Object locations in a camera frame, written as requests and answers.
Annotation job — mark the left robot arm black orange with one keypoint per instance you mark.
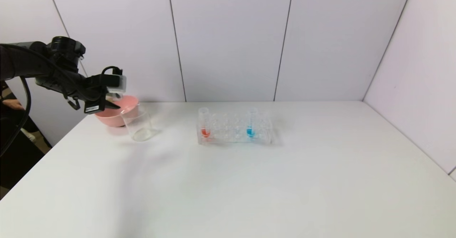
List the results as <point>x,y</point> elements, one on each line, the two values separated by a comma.
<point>17,61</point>

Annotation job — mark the bystander bare hand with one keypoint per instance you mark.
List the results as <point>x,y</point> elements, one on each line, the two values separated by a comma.
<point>10,103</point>

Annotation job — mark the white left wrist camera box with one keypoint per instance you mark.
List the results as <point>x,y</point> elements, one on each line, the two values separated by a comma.
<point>117,83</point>

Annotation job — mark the dark background furniture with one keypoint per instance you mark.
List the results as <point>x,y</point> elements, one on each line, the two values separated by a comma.
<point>21,159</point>

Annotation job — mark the test tube with yellow pigment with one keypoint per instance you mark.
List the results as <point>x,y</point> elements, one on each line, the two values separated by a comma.
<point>115,96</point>

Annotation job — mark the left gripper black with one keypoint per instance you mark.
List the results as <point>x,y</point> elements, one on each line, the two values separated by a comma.
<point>93,107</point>

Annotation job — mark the pink bowl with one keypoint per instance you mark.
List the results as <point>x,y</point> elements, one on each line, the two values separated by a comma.
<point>123,115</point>

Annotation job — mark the test tube with red pigment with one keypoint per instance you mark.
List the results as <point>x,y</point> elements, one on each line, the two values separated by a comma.
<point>205,131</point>

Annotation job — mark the clear glass beaker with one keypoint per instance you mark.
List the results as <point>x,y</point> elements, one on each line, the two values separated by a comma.
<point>140,127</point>

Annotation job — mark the test tube with blue pigment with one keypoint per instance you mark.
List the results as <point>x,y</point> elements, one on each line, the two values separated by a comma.
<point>251,131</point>

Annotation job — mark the clear plastic test tube rack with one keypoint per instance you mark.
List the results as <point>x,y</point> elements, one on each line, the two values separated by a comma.
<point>231,131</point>

